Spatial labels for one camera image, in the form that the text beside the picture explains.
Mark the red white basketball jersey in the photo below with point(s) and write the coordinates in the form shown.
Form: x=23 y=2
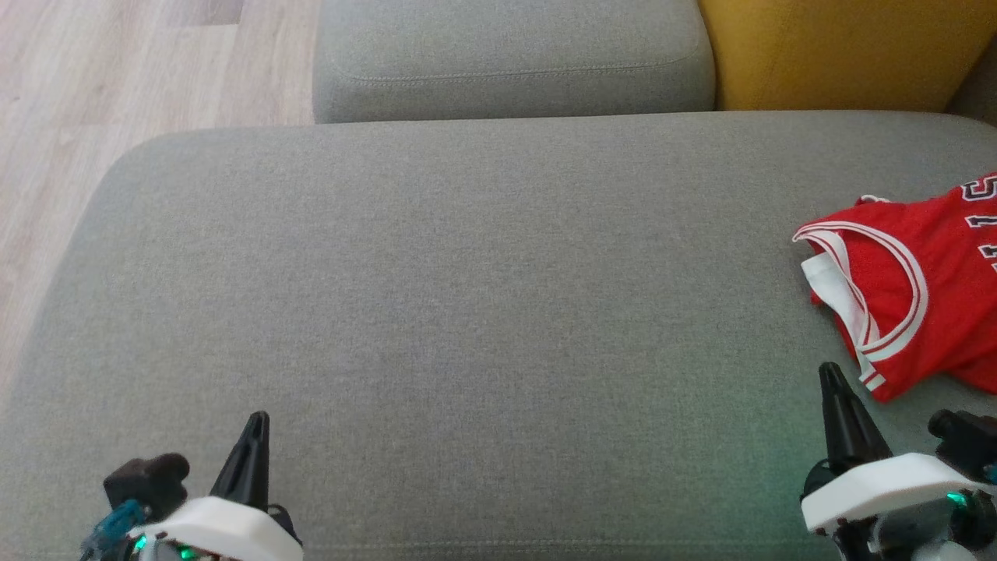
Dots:
x=950 y=296

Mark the small grey sofa seat cushion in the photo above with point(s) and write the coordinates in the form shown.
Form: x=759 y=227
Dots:
x=506 y=54

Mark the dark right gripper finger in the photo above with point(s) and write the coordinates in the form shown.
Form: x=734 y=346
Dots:
x=849 y=428

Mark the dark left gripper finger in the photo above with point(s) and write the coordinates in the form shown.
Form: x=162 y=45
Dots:
x=249 y=467

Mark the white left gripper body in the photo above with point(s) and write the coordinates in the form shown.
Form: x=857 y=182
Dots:
x=234 y=526

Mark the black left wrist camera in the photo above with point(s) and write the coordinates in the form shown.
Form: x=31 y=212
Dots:
x=148 y=479

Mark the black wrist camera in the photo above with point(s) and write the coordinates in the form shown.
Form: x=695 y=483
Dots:
x=148 y=479
x=970 y=444

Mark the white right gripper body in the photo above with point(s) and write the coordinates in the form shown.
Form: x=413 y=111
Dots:
x=880 y=487

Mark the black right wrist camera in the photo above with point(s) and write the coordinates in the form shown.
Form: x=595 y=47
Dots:
x=970 y=444

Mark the yellow sofa back cushion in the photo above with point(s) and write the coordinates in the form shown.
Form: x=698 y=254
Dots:
x=841 y=47

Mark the grey sofa back cushion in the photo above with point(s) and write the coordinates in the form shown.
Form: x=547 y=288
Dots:
x=980 y=97

